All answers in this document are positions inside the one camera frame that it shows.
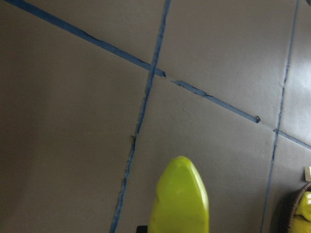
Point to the brown wicker basket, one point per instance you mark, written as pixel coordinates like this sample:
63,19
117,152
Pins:
289,208

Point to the yellow starfruit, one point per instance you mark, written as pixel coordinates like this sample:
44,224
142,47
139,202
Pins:
301,222

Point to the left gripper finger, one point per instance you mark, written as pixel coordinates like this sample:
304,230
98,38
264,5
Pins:
142,229

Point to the paper basket tag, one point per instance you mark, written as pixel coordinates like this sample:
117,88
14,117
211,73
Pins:
307,172

